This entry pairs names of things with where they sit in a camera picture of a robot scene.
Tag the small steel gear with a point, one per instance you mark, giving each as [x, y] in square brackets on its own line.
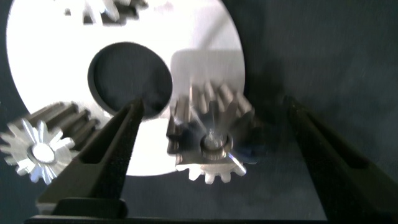
[22, 150]

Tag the large steel gear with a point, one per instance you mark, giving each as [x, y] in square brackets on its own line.
[191, 146]

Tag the round white plate with pins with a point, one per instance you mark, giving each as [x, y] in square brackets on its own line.
[46, 62]

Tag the dark mat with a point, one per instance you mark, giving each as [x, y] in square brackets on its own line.
[311, 46]

